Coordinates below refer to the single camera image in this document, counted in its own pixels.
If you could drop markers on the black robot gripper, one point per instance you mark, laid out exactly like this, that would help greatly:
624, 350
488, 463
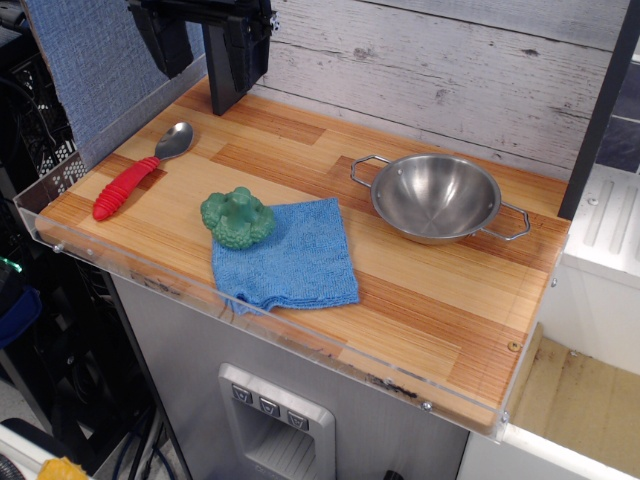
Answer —
162, 27

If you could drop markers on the stainless steel mixing bowl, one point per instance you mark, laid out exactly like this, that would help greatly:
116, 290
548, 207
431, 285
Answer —
434, 199

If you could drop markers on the blue fabric panel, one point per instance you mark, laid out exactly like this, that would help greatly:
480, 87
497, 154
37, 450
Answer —
104, 75

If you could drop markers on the green toy broccoli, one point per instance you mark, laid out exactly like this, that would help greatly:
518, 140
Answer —
237, 220

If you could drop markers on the black plastic crate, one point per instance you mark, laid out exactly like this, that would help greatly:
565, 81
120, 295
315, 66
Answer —
38, 124

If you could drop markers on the blue folded cloth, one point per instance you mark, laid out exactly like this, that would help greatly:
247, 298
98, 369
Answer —
304, 264

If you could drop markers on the grey water dispenser panel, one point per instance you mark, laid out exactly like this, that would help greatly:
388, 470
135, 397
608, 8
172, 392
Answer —
277, 433

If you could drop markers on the silver toy fridge cabinet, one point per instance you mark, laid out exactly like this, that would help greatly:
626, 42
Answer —
183, 349

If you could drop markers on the yellow object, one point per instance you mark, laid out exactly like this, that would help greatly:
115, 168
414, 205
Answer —
61, 469

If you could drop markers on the white toy sink counter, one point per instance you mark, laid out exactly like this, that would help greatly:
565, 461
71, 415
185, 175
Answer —
576, 414

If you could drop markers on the black left vertical post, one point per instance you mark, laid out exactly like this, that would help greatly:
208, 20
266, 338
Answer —
220, 54

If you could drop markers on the black vertical post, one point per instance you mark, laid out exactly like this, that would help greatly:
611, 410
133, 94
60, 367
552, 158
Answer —
220, 54
615, 75

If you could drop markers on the red handled metal spoon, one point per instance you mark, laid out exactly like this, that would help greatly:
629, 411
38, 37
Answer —
175, 142

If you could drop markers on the clear acrylic guard rail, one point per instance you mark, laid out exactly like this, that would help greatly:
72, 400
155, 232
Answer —
445, 326

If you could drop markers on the black right vertical post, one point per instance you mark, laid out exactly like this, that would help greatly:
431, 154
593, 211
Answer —
615, 75

